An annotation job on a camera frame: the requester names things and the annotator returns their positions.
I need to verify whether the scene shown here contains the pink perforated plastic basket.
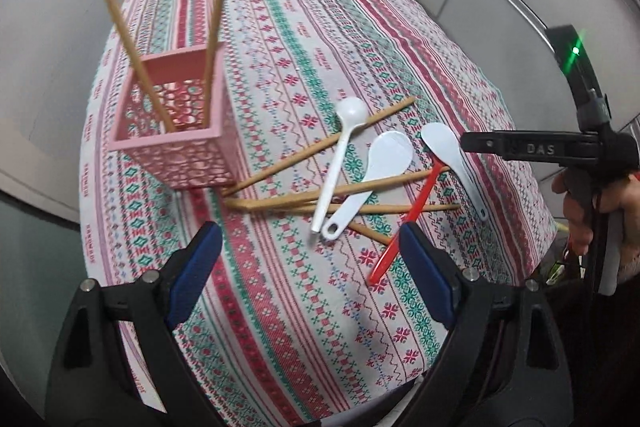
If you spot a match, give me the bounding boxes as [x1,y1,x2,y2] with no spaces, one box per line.
[107,47,238,190]

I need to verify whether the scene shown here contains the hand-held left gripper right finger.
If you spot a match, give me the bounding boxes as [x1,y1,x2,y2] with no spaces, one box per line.
[398,221,576,427]

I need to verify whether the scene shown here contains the person's right hand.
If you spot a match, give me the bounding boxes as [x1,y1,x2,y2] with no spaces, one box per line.
[551,167,640,285]

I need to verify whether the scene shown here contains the patterned red green tablecloth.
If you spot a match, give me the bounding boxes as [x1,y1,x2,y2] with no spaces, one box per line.
[79,0,558,413]

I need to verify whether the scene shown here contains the red plastic spoon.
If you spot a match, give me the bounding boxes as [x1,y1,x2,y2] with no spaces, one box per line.
[367,159,446,287]

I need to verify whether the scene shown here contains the white plastic spoon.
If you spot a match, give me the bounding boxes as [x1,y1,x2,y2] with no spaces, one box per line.
[420,123,490,222]

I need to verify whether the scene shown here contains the large white rice spoon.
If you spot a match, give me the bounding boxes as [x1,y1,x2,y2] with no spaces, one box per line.
[320,131,415,240]

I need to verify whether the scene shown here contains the white round ladle spoon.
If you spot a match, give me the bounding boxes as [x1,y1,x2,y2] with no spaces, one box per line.
[310,97,368,235]

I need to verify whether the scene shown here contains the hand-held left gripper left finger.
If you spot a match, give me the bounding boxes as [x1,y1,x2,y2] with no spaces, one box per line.
[45,221,223,427]

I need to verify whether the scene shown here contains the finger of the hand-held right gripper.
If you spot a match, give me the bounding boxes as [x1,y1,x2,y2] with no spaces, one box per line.
[460,132,602,164]

